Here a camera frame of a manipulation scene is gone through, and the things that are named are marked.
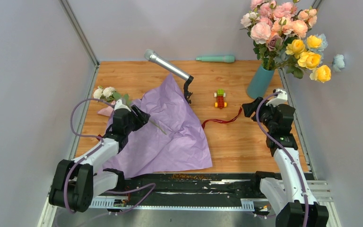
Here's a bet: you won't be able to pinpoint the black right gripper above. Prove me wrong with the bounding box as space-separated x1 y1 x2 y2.
242 96 277 131

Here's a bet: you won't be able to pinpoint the dark red printed ribbon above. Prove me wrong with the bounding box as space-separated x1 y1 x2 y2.
201 107 243 129

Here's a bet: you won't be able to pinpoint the white flower stem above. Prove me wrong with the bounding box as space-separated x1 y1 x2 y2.
93 86 167 135

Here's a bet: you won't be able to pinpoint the purple pink wrapping paper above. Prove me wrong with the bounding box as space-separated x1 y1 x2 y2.
102 74 213 178

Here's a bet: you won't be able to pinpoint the yellow flower stem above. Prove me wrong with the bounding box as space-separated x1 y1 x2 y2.
275 34 332 83

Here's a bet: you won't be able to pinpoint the pale pink flower stem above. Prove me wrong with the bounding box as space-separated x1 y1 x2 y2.
240 11 273 60

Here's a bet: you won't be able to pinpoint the peach orange flower stem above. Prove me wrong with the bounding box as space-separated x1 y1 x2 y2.
291 9 318 38

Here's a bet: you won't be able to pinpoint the mauve purple flower stem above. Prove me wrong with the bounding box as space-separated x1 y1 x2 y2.
264 33 284 70

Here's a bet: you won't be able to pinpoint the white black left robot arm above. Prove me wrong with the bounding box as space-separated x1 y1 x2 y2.
48 104 150 212

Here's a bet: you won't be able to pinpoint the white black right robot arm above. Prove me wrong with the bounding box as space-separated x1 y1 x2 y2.
242 97 329 227

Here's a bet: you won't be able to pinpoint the teal cylindrical vase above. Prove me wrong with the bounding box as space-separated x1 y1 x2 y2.
246 64 275 99

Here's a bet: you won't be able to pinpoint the light blue artificial flowers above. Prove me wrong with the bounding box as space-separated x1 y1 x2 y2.
305 34 345 72

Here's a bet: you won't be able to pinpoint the toy brick car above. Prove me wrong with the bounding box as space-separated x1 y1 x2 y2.
214 89 227 109

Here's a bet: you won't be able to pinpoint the mint green toy microphone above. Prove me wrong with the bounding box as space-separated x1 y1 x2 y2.
195 55 235 63

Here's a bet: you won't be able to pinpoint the black microphone tripod stand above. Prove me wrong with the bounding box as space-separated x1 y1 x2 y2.
183 76 194 104

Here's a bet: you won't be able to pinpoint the silver microphone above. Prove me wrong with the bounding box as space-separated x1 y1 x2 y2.
144 49 194 81

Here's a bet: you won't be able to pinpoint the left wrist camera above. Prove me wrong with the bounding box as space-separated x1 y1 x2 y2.
113 98 131 112

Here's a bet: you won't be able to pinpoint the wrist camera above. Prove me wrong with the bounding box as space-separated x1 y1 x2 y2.
113 98 131 112
266 88 288 107

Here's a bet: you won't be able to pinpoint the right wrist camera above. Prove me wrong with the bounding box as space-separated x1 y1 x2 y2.
266 88 288 107

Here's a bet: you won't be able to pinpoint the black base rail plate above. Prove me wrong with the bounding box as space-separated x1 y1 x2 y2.
104 171 282 207

